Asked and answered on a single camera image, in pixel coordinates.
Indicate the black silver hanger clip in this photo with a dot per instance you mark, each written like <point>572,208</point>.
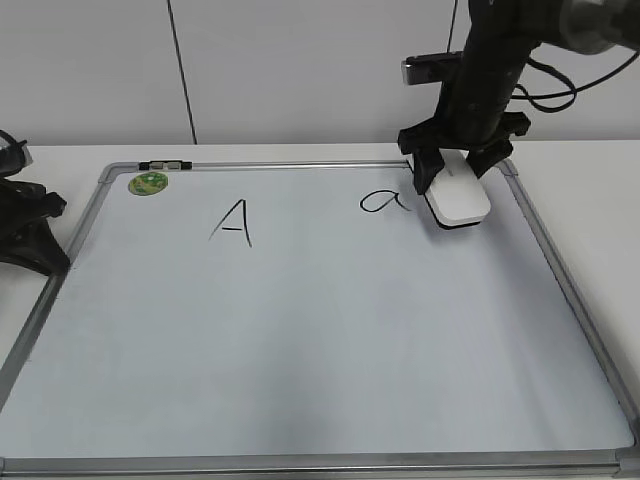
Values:
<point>165,165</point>

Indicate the white magnetic whiteboard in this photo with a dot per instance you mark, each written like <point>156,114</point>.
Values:
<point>310,320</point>

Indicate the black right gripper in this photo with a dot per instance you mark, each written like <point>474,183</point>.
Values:
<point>468,116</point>

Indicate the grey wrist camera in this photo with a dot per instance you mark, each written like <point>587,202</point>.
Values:
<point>430,68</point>

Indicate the round green magnet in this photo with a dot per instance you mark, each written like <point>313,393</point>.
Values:
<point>147,184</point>

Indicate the white whiteboard eraser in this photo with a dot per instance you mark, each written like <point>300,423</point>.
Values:
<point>456,198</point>

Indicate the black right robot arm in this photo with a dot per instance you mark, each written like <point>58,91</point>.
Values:
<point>503,35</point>

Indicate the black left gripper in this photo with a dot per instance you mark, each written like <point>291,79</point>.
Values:
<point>29,242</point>

